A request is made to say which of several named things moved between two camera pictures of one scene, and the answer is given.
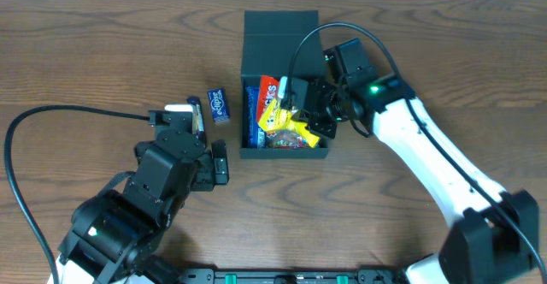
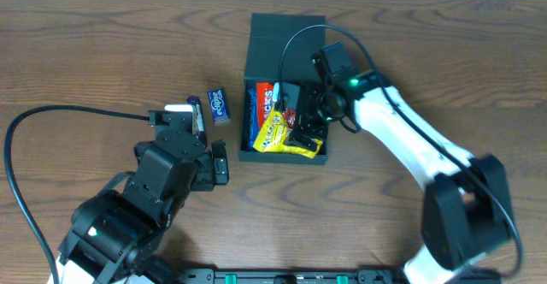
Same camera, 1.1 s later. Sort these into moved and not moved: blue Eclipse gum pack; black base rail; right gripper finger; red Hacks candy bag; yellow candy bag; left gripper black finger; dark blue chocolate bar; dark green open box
Moved: yellow candy bag; right gripper finger; red Hacks candy bag
Not moved: dark green open box; blue Eclipse gum pack; black base rail; dark blue chocolate bar; left gripper black finger
